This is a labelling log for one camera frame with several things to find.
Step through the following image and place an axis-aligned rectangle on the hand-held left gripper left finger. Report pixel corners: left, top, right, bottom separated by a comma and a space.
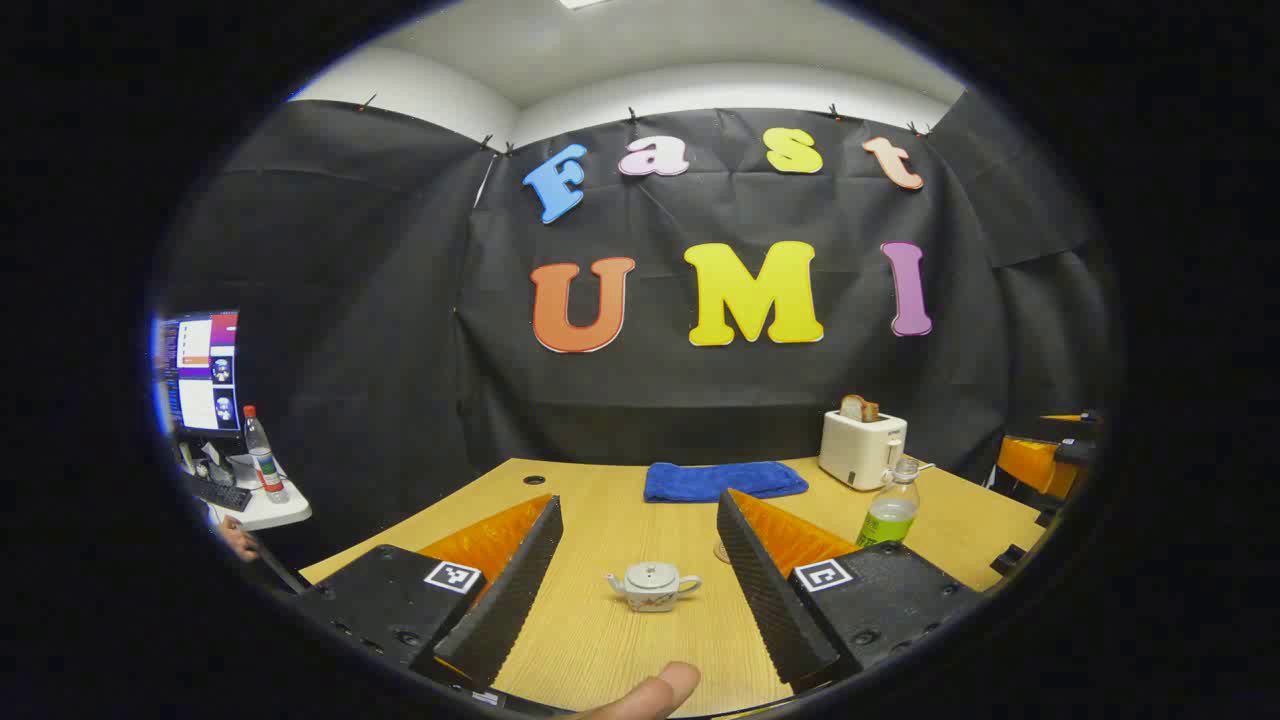
297, 493, 564, 693

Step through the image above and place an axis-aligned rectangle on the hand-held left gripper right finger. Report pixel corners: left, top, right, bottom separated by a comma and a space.
716, 488, 986, 693

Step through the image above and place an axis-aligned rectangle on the white ceramic teacup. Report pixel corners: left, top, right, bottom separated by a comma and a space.
606, 562, 703, 613

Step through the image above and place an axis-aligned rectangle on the green label water bottle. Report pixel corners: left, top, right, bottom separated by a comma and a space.
856, 458, 921, 549

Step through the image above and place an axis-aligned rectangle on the red cap plastic bottle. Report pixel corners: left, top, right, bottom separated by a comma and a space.
243, 405, 289, 504

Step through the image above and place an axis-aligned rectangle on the blue towel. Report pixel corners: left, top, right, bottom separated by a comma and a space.
643, 460, 809, 504

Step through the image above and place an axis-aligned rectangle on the white toaster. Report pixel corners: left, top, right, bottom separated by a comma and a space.
818, 408, 909, 491

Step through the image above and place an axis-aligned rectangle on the white side table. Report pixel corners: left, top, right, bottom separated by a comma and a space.
195, 455, 313, 531

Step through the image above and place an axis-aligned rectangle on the black backdrop cloth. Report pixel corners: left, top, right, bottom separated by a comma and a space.
150, 98, 1116, 561

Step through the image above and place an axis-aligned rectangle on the black keyboard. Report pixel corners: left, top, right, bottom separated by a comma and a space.
185, 470, 253, 513

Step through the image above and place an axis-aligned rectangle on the computer monitor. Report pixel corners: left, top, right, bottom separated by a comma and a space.
155, 310, 241, 438

